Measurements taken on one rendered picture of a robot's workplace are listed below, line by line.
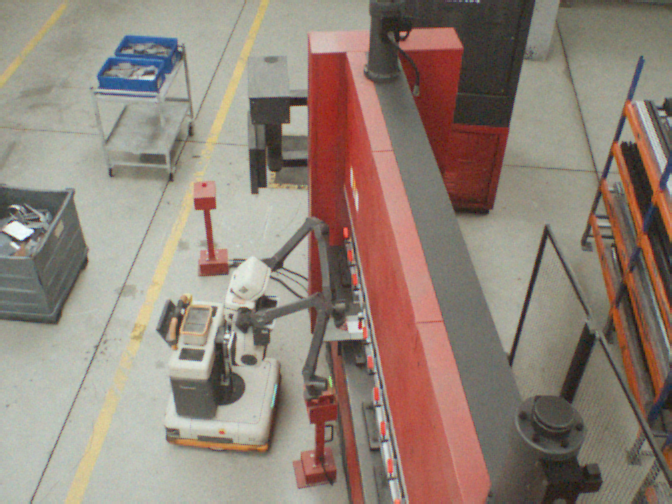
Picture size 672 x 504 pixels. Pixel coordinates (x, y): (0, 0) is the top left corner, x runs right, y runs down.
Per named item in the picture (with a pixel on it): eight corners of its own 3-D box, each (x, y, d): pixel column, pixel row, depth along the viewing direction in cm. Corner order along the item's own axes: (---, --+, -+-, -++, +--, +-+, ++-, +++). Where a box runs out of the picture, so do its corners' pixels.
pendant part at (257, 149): (249, 154, 528) (246, 109, 503) (267, 154, 529) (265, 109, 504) (250, 195, 495) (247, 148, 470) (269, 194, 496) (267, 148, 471)
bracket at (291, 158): (282, 159, 541) (282, 151, 537) (316, 158, 544) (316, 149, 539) (286, 194, 512) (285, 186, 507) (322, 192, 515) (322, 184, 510)
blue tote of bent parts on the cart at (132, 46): (128, 52, 716) (125, 34, 704) (180, 55, 713) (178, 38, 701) (116, 71, 690) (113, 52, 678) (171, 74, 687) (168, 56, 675)
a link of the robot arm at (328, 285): (321, 225, 437) (312, 226, 427) (330, 224, 434) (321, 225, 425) (330, 299, 438) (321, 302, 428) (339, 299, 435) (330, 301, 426)
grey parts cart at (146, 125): (133, 125, 774) (118, 38, 710) (197, 130, 770) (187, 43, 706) (105, 179, 707) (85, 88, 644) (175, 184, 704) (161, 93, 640)
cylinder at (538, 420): (477, 481, 225) (505, 381, 194) (560, 473, 228) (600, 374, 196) (509, 595, 201) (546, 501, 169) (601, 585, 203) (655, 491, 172)
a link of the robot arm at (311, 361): (325, 301, 405) (317, 308, 395) (334, 305, 403) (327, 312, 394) (306, 369, 421) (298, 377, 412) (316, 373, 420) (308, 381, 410)
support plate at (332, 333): (317, 319, 449) (317, 318, 449) (361, 316, 452) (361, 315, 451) (320, 342, 436) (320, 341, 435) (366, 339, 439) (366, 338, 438)
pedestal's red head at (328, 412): (303, 396, 448) (303, 377, 436) (330, 392, 451) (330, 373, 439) (309, 424, 434) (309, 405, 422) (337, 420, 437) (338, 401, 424)
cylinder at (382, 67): (360, 65, 409) (365, -22, 377) (407, 63, 411) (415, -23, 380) (370, 97, 384) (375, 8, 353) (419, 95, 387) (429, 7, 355)
